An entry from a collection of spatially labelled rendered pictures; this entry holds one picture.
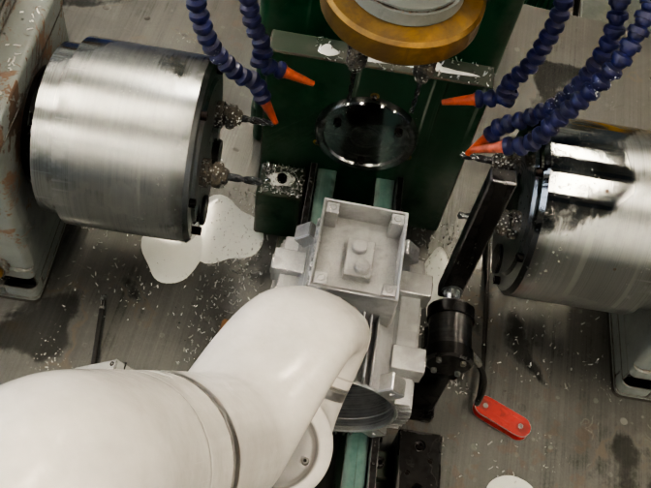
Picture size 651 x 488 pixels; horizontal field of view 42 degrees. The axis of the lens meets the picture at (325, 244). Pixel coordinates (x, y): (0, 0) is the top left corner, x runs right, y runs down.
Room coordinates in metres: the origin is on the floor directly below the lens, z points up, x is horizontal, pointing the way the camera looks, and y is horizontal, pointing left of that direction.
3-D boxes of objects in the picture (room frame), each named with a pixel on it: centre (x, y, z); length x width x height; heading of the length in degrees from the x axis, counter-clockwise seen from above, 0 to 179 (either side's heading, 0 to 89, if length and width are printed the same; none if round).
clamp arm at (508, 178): (0.58, -0.17, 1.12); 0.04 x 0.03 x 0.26; 3
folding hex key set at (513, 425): (0.51, -0.30, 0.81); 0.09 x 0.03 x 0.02; 69
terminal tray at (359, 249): (0.53, -0.04, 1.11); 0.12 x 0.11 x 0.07; 1
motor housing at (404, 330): (0.49, -0.04, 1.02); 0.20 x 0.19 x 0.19; 1
